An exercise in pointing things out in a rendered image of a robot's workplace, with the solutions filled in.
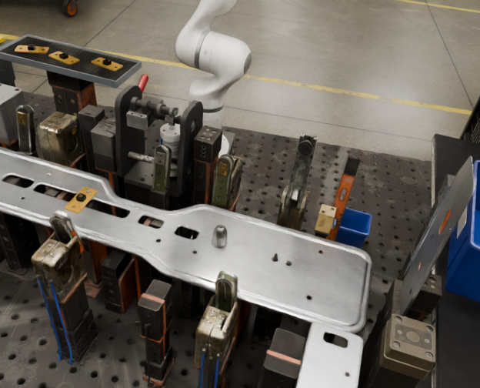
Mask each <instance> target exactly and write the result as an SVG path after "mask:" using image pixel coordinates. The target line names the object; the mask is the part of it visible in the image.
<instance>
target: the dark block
mask: <svg viewBox="0 0 480 388"><path fill-rule="evenodd" d="M221 148H222V129H217V128H214V127H211V126H207V125H204V126H203V127H202V129H201V130H200V131H199V133H198V134H197V136H196V137H195V138H194V140H193V160H195V184H194V205H198V204H209V205H211V203H212V187H213V175H214V169H215V167H216V166H217V161H218V156H219V152H220V151H221ZM197 236H198V232H197V231H195V230H193V231H192V239H196V237H197Z"/></svg>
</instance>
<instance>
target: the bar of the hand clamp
mask: <svg viewBox="0 0 480 388"><path fill-rule="evenodd" d="M317 141H318V136H317V135H312V134H308V133H305V132H302V134H301V135H300V138H299V141H298V148H297V152H296V155H295V161H294V165H293V169H292V174H291V178H290V182H289V186H288V191H287V196H286V199H285V205H288V203H289V201H290V195H291V194H292V188H296V189H300V190H301V192H300V195H299V198H298V204H297V208H298V209H300V207H301V204H302V199H303V196H304V193H305V187H306V184H307V181H308V175H309V172H310V168H311V165H312V160H313V156H314V153H315V147H316V144H317Z"/></svg>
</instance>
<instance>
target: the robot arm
mask: <svg viewBox="0 0 480 388"><path fill-rule="evenodd" d="M237 1H238V0H201V1H200V3H199V5H198V7H197V9H196V11H195V13H194V14H193V16H192V17H191V18H190V19H189V20H188V22H187V23H186V25H185V26H184V28H183V29H182V30H181V31H180V33H179V35H178V37H177V39H176V43H175V53H176V55H177V57H178V59H179V60H180V61H181V62H182V63H183V64H185V65H187V66H190V67H192V68H194V69H199V70H202V71H204V72H208V73H211V74H213V75H214V76H209V77H203V78H199V79H196V80H194V81H193V82H192V83H191V85H190V89H189V95H188V104H190V103H191V102H192V101H194V100H196V101H200V102H201V103H202V105H203V126H204V125H207V126H211V127H214V128H217V129H222V120H223V113H224V107H225V97H226V93H227V91H228V89H229V88H230V87H231V86H232V85H233V84H234V83H236V82H237V81H238V80H239V79H240V78H241V77H243V76H244V74H245V73H246V72H247V71H248V69H249V67H250V65H251V63H252V54H251V51H250V48H249V47H248V46H247V45H246V44H245V43H244V42H243V41H241V40H239V39H236V38H233V37H231V36H228V35H223V34H221V33H218V32H213V31H211V30H210V24H211V23H212V21H213V20H214V19H216V18H217V17H219V16H222V15H224V14H226V13H228V12H229V11H230V10H232V8H233V7H234V6H235V4H236V2H237ZM228 148H229V144H228V140H227V139H226V138H225V137H224V136H223V135H222V148H221V151H220V152H219V156H218V157H220V156H221V155H223V154H227V153H228Z"/></svg>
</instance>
